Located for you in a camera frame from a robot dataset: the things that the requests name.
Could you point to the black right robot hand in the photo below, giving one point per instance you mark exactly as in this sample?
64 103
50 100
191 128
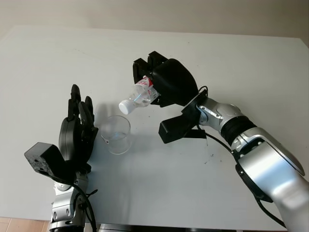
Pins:
173 82

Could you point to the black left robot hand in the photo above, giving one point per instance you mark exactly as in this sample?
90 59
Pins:
71 135

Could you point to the clear plastic water bottle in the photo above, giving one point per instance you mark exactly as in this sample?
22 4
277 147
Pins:
138 96

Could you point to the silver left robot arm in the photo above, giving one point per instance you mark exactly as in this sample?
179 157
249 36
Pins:
67 207

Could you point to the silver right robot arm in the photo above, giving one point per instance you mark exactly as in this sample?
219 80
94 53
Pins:
272 164

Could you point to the clear glass cup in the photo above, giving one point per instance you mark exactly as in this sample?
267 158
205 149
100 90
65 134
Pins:
117 139

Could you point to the black robot torso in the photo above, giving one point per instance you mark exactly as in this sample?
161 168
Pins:
169 228

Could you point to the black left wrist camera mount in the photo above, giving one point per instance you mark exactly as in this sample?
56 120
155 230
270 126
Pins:
43 157

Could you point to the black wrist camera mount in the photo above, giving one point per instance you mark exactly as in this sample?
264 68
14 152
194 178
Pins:
176 128
43 157

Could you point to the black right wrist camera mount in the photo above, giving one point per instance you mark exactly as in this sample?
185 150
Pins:
176 128

